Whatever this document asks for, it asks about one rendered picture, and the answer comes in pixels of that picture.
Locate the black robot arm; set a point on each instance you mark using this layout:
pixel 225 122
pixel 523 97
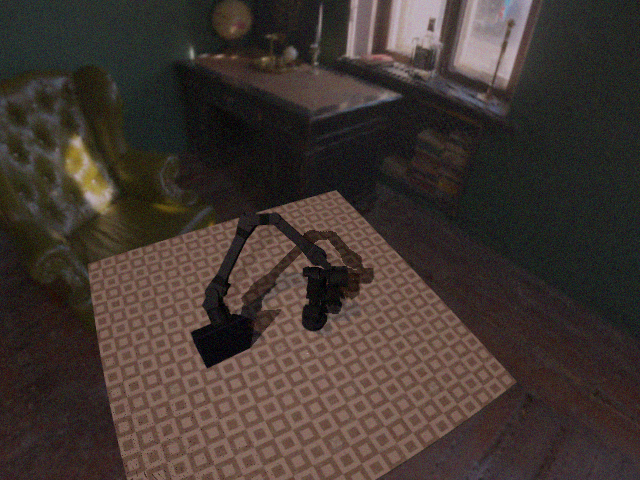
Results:
pixel 216 309

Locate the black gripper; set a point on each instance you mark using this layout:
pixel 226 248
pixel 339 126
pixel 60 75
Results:
pixel 313 311

